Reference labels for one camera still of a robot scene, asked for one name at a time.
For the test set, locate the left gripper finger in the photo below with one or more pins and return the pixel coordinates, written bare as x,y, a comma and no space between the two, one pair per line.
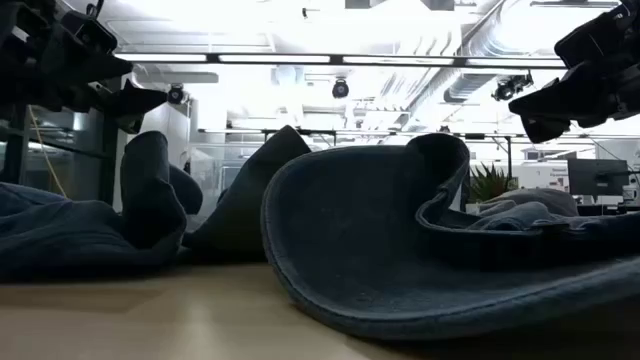
105,67
130,102

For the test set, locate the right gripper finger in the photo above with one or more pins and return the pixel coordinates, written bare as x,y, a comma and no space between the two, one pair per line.
570,100
545,130

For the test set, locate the round black ceiling spotlight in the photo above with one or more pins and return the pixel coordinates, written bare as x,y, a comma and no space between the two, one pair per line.
340,89
176,95

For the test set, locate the black track light cluster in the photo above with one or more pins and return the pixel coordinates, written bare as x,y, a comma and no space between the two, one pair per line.
510,87

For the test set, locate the black computer monitor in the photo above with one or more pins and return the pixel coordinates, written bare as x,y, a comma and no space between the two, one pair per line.
597,177

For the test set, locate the green spiky potted plant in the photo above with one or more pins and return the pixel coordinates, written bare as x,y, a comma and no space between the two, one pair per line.
490,185

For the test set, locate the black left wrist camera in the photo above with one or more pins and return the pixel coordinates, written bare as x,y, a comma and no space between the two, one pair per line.
90,32

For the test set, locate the white wall poster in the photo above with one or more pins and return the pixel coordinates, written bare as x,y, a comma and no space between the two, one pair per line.
542,177

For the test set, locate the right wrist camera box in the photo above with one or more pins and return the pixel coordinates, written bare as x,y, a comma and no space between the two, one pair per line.
590,37

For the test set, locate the black metal frame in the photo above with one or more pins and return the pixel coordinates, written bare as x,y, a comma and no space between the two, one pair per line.
107,160

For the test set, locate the silver ventilation duct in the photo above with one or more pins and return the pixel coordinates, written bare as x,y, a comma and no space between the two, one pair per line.
465,85

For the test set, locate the black ceiling light rail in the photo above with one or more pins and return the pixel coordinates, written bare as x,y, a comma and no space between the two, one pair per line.
337,59

